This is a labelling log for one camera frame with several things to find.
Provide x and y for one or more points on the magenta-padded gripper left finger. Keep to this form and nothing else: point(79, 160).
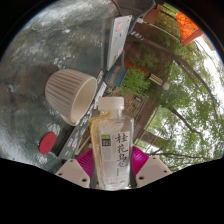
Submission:
point(70, 171)

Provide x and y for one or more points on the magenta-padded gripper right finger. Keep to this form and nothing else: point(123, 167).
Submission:
point(153, 168)

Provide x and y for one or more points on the clear drink bottle white cap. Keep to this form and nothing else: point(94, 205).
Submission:
point(111, 146)

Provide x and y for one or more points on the small tree thin trunk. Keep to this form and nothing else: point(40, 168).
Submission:
point(170, 154)

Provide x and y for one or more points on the large tree forked trunk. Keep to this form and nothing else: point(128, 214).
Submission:
point(181, 118)

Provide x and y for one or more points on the white ribbed mug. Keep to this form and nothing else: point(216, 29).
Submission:
point(65, 90)

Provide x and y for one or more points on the leaning tree curved trunk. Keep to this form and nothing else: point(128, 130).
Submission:
point(173, 56)

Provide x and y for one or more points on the silver laptop with stickers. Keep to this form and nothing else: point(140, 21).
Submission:
point(118, 40)

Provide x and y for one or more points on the orange canopy tent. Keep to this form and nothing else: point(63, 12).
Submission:
point(188, 28)

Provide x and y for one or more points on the dark metal mesh chair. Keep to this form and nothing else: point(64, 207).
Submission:
point(143, 13)

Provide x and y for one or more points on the globe garden lamp post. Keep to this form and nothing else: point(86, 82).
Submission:
point(156, 80)

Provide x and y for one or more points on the blue yellow striped post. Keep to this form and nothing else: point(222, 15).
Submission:
point(136, 34)

